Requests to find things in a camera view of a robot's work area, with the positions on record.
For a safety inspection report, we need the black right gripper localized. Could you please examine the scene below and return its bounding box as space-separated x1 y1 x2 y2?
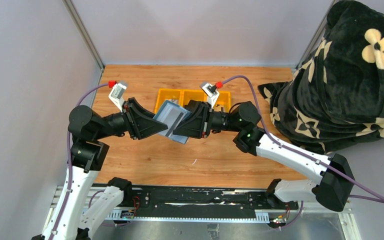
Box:
172 101 243 139

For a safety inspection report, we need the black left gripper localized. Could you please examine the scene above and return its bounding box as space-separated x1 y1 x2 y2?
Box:
94 98 169 140

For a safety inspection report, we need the blue leather card holder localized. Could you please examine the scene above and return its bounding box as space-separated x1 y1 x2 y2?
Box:
153 100 192 144

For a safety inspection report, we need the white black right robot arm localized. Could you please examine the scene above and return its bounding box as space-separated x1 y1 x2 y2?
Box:
173 100 354 212

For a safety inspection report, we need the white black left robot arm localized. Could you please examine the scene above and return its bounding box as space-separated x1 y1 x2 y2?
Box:
33 97 168 240

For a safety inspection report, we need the black floral fleece blanket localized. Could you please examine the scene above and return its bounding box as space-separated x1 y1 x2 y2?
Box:
258 0 384 154

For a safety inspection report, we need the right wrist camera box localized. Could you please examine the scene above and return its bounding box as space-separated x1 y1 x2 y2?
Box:
200 81 220 108

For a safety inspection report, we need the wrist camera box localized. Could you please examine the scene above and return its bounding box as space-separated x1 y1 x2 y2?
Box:
108 80 128 112
200 81 220 108

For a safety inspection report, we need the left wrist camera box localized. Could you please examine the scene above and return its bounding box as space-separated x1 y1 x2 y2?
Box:
108 80 128 112

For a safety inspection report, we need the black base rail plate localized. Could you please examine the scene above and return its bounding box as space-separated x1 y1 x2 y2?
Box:
119 185 299 222

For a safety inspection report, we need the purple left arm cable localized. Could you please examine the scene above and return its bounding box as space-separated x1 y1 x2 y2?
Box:
47 79 118 240

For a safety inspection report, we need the aluminium frame post left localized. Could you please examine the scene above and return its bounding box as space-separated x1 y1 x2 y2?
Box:
62 0 105 73

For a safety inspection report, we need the aluminium frame post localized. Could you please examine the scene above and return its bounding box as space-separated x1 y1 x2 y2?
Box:
294 14 327 70
62 0 105 73

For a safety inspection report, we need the aluminium frame post right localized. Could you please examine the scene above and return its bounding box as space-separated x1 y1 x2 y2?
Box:
294 14 327 70

